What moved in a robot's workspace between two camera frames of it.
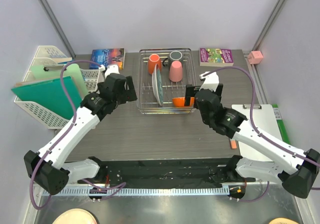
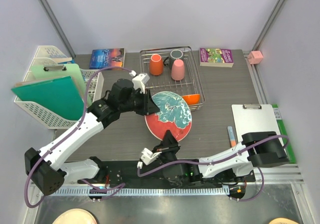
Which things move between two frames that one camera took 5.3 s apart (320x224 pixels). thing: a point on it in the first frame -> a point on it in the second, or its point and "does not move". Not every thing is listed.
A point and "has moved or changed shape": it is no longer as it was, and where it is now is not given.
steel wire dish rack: x=163 y=74 does not move
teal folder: x=50 y=93 does not move
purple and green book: x=216 y=57 does not move
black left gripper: x=129 y=95 -> x=149 y=106
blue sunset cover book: x=108 y=56 does not move
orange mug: x=153 y=59 does not move
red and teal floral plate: x=157 y=85 -> x=174 y=115
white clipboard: x=265 y=121 does not move
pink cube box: x=255 y=57 does not move
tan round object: x=282 y=220 does not move
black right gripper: x=190 y=90 -> x=169 y=144
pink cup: x=176 y=71 has moved or changed shape
